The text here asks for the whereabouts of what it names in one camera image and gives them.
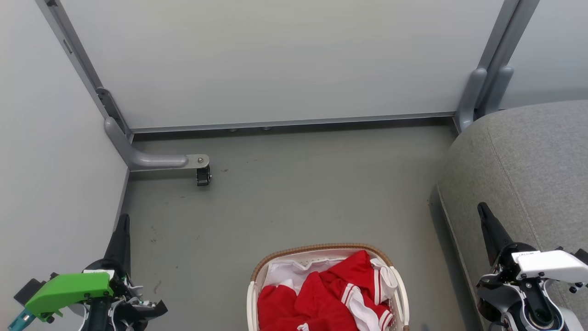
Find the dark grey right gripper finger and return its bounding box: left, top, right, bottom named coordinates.
left=477, top=202, right=513, bottom=267

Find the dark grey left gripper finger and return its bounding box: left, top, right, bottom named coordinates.
left=104, top=214, right=132, bottom=277

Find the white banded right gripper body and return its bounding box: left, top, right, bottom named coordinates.
left=494, top=242, right=588, bottom=295

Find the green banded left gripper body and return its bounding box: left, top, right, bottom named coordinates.
left=23, top=260, right=168, bottom=331

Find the red white trimmed jersey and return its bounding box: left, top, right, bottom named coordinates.
left=257, top=251, right=399, bottom=331

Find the grey upholstered ottoman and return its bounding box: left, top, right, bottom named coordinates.
left=436, top=100, right=588, bottom=331

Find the grey metal partition foot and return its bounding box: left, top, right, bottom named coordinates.
left=105, top=116, right=210, bottom=172

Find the white laundry basket brown rim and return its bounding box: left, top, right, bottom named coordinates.
left=247, top=243, right=410, bottom=331

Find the black cable teal connector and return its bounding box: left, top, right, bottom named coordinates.
left=7, top=309, right=36, bottom=331

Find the grey metal partition post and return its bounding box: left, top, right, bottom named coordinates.
left=482, top=0, right=540, bottom=115
left=455, top=0, right=522, bottom=133
left=36, top=0, right=134, bottom=143

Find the grey metal partition rail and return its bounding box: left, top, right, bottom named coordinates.
left=130, top=112, right=456, bottom=135

